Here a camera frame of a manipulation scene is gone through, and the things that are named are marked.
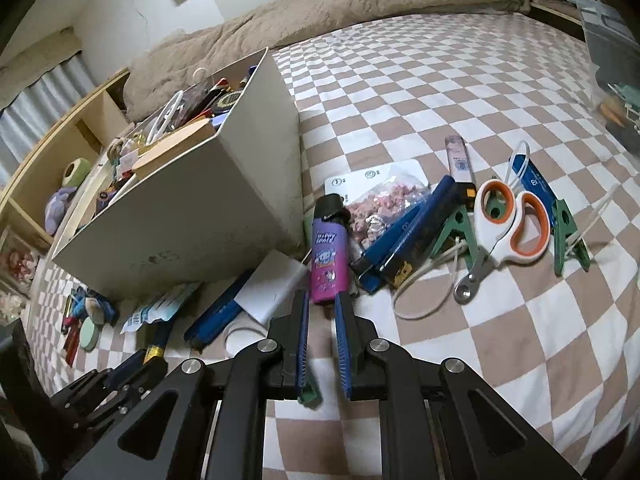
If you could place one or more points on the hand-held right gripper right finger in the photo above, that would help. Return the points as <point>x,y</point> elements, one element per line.
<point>345,340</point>

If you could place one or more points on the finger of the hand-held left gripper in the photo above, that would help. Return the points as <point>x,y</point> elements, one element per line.
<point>150,377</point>

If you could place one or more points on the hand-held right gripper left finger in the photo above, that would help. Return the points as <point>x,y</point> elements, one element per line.
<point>302,340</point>

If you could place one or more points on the purple lighter black head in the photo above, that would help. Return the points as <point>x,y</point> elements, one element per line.
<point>327,260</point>

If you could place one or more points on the white cardboard box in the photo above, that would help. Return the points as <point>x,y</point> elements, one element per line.
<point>200,210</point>

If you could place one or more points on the round wooden disc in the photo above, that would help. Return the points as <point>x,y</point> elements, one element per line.
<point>175,147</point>

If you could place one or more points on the dark blue lighter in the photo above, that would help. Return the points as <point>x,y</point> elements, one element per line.
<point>125,360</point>

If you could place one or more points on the blue yellow lighter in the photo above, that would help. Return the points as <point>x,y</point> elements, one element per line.
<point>157,345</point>

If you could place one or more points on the green clothes peg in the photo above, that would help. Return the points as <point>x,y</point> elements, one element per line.
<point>309,396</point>
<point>452,232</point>
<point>565,230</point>

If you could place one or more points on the white rectangular box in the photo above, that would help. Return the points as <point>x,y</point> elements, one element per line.
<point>272,285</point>

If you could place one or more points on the white teal wipes packet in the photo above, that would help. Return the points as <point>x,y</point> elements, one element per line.
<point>155,310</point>

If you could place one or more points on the mint green round compact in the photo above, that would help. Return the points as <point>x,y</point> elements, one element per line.
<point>90,335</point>

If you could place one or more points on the red slim lighter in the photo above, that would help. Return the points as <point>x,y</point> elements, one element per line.
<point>72,342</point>

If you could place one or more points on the blue long lighter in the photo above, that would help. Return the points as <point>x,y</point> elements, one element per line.
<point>220,310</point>

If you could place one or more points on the clear bag pink beads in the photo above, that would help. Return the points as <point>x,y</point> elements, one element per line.
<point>380,205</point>

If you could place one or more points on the white flat device with buttons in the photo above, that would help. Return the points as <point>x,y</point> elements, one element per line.
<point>390,172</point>

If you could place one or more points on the doll in clear case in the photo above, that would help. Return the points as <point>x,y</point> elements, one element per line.
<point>17,260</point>

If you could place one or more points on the orange white scissors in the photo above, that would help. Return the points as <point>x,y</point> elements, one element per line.
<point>487,232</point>

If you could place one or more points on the black lighter orange cap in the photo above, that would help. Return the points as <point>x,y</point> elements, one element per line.
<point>457,195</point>

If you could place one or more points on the purple plush toy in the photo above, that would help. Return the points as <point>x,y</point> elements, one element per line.
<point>57,210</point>

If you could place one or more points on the green tape roll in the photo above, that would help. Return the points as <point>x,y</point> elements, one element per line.
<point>75,172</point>

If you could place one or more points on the blue flat package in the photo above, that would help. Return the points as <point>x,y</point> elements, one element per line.
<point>535,185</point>

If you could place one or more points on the black round jar gold label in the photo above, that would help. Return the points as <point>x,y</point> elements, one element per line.
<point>229,101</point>

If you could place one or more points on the wooden bedside shelf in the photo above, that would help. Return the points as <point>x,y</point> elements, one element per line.
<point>95,125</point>

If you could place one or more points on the pale grey curtain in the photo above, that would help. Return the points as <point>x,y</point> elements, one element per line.
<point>40,105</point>

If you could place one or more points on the beige fleece blanket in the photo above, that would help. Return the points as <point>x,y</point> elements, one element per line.
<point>300,15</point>

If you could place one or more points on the beige printed valance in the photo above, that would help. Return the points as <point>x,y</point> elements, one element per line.
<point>35,60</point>

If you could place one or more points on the clear plastic storage box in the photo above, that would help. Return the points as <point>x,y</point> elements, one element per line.
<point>605,35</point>

